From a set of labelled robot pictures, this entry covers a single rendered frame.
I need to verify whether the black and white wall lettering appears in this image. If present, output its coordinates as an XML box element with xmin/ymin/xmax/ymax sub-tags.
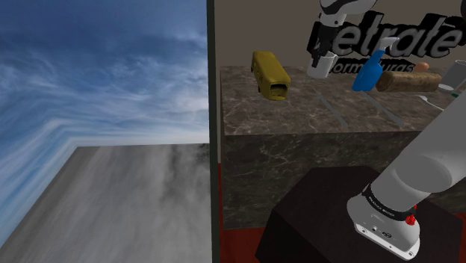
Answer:
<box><xmin>306</xmin><ymin>10</ymin><xmax>466</xmax><ymax>75</ymax></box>

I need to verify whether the yellow toaster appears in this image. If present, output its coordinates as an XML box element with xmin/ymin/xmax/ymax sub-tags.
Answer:
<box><xmin>250</xmin><ymin>51</ymin><xmax>292</xmax><ymax>102</ymax></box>

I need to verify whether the dark robot stand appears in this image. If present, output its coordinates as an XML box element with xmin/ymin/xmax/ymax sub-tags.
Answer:
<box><xmin>255</xmin><ymin>166</ymin><xmax>464</xmax><ymax>263</ymax></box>

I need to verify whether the white spoon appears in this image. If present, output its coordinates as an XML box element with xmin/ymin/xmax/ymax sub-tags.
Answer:
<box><xmin>414</xmin><ymin>94</ymin><xmax>446</xmax><ymax>111</ymax></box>

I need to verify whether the grey cup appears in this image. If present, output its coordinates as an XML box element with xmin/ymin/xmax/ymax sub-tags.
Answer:
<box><xmin>438</xmin><ymin>59</ymin><xmax>466</xmax><ymax>93</ymax></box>

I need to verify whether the blue spray bottle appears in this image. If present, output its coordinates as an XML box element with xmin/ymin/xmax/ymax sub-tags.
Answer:
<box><xmin>351</xmin><ymin>37</ymin><xmax>400</xmax><ymax>93</ymax></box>

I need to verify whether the white cup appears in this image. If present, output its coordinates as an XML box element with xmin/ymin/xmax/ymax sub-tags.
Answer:
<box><xmin>306</xmin><ymin>51</ymin><xmax>338</xmax><ymax>79</ymax></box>

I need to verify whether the brown bread loaf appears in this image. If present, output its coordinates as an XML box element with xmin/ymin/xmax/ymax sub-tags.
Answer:
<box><xmin>375</xmin><ymin>70</ymin><xmax>443</xmax><ymax>93</ymax></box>

